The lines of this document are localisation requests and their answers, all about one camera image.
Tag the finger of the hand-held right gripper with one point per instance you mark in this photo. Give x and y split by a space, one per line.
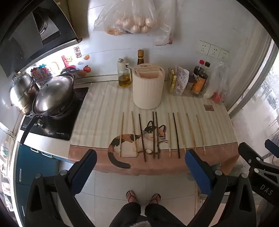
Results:
261 181
272 147

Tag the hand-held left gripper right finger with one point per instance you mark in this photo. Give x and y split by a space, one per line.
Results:
196 168

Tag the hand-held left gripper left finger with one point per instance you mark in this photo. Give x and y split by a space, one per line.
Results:
85 165

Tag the cream utensil holder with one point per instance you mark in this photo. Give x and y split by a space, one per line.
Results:
148 93

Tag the black cooktop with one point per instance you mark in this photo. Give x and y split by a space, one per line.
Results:
58 128

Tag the person's right foot in sandal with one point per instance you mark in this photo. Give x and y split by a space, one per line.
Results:
155 198

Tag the person's foot in sandal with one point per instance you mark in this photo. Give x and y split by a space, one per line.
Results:
155 198
131 196

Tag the blue kitchen cabinet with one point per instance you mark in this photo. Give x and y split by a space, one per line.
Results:
32 170

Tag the person's left foot in sandal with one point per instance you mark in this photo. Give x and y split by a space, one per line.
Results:
131 196

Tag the striped cat print tablecloth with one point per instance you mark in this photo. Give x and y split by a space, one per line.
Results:
104 102

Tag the person's dark trousers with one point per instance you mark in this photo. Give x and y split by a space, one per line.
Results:
128 216

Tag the clear condiment rack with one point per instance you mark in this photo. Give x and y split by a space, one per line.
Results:
187 93

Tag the lidded steel wok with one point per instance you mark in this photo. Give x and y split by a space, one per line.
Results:
54 93

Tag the yellow seasoning packet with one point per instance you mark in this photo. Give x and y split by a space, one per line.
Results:
173 83

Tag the white seasoning packet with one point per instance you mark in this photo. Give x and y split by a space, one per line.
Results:
182 78

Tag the glass oil dispenser bottle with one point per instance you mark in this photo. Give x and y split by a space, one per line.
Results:
124 80

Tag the red-capped soy sauce bottle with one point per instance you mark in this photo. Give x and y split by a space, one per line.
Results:
197 71

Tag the stainless steel steamer pot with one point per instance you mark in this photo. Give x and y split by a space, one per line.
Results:
21 87

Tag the brown gold-capped sauce bottle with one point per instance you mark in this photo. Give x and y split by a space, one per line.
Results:
140 59

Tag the black range hood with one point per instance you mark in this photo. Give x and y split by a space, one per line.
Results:
21 32

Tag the plastic bag of eggs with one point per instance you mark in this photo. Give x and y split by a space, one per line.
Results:
130 21

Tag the aluminium window frame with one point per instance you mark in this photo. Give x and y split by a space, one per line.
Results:
246 87

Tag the tomato wall sticker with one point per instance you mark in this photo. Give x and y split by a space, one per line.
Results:
87 69

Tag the colourful flower wall sticker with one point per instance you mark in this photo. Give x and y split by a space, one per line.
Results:
41 71

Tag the pink cartoon wall sticker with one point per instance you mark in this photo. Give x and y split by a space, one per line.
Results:
67 62

